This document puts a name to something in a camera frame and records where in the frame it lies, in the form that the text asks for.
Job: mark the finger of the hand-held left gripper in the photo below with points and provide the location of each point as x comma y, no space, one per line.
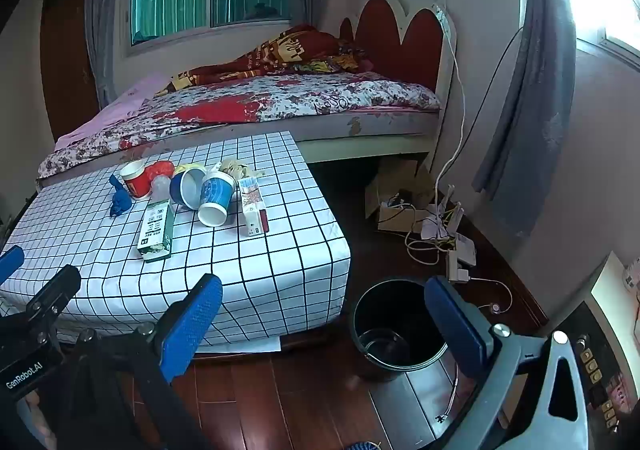
60,287
11,262

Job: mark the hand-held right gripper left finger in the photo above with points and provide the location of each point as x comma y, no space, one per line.
192,325

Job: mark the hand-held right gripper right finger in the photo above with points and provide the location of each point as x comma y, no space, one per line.
455,330

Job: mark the black round waste bin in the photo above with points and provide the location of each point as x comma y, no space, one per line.
382,310

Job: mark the clear plastic bag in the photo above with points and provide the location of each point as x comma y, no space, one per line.
160,187

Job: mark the cream cloth bundle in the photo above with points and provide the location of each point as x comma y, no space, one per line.
237,167

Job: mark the white power strip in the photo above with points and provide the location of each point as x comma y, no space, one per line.
462,257

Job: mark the green and white carton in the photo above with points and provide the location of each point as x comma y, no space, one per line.
156,230

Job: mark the white router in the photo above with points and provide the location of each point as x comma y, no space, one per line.
442,225

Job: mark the blue crumpled cloth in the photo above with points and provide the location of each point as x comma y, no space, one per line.
120,197

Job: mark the red paper cup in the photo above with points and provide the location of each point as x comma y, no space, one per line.
135,180

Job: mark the red and white small box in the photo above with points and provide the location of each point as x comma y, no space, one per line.
251,207

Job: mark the blue and white paper cup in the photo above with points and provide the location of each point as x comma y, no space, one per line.
216,195

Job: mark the white checked tablecloth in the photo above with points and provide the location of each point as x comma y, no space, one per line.
290,230

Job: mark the dark blue cup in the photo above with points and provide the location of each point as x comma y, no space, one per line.
182,187

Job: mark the blue striped object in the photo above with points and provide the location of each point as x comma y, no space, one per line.
362,446

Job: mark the yellow crumpled wrapper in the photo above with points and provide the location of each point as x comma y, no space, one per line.
190,168

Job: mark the red plastic wrapper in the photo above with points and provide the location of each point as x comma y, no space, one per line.
162,169

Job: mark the cardboard box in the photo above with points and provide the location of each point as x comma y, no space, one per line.
395,185

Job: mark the pink cloth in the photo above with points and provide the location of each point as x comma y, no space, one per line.
115,112

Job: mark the white bed base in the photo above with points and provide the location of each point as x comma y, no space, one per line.
370,142

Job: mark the brown wooden door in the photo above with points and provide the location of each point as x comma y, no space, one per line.
67,50

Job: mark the floral bedsheet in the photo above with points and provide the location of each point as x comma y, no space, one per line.
300,97

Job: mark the red printed blanket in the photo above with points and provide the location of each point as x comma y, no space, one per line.
280,52

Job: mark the red and white headboard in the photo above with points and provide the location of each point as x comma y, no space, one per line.
395,37

